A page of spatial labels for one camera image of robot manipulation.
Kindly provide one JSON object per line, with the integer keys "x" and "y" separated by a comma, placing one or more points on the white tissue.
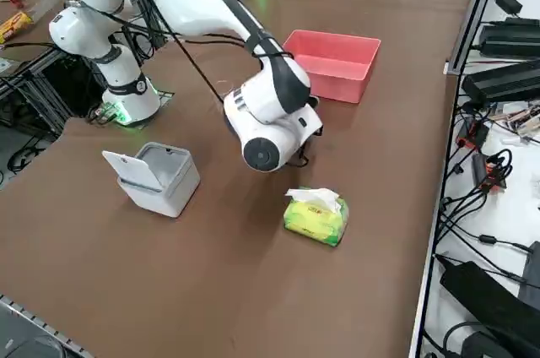
{"x": 316, "y": 197}

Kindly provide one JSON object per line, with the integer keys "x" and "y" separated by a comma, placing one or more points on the green tissue pack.
{"x": 312, "y": 223}

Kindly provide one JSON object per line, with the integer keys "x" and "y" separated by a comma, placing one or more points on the pink plastic container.
{"x": 346, "y": 88}

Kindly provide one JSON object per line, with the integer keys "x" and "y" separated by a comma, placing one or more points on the white lidded trash bin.
{"x": 169, "y": 189}

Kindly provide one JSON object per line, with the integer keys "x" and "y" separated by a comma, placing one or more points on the black red power device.
{"x": 474, "y": 132}

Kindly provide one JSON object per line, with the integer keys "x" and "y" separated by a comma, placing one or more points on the black orange plug adapter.
{"x": 481, "y": 168}

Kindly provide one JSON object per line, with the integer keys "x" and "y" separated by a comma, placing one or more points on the large black power supply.
{"x": 510, "y": 39}
{"x": 502, "y": 81}

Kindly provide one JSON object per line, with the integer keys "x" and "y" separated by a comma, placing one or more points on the small black power adapter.
{"x": 508, "y": 4}

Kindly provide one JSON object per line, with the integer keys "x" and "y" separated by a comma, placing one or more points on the yellow snack packet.
{"x": 14, "y": 25}

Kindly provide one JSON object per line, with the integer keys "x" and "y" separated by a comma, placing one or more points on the aluminium frame post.
{"x": 472, "y": 16}

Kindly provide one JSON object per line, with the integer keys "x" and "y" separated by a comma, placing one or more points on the ribbed aluminium rail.
{"x": 42, "y": 324}

